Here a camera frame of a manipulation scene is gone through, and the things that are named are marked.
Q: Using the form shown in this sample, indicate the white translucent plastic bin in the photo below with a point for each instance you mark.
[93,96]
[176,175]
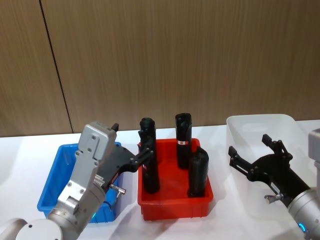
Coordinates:
[240,130]

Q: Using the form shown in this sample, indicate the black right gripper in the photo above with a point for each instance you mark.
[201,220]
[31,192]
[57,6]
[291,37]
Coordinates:
[277,172]

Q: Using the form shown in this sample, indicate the red plastic bin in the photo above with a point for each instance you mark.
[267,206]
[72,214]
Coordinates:
[172,202]

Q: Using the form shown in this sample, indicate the short black cylinder tool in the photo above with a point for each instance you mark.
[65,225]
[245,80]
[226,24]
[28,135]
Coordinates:
[198,172]

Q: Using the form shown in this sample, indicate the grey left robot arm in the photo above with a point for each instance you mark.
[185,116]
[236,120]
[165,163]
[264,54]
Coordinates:
[82,175]

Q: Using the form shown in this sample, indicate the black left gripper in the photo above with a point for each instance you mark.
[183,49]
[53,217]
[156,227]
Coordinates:
[117,160]

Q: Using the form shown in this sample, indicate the tall black cylinder tool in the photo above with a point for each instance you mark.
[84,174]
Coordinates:
[151,177]

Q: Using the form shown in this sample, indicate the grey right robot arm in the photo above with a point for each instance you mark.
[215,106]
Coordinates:
[306,200]

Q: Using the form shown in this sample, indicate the blue plastic bin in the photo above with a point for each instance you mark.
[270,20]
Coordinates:
[53,180]

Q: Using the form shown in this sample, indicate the black cylinder with red label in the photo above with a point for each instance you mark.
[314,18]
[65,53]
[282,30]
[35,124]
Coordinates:
[183,132]

